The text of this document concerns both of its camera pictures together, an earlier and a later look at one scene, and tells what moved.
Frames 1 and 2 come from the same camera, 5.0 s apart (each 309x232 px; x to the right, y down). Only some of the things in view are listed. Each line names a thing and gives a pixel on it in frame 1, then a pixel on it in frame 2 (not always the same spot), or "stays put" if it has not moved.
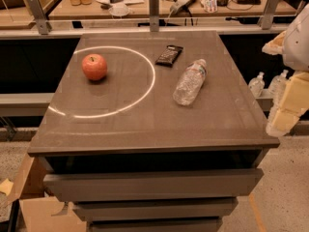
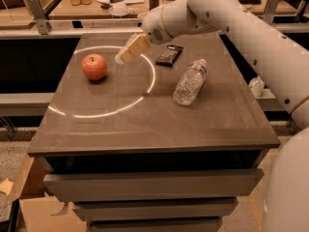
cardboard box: x=42 y=212 stays put
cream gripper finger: x=275 y=45 → x=131 y=39
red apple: x=95 y=66 stays put
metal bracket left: x=44 y=26 stays put
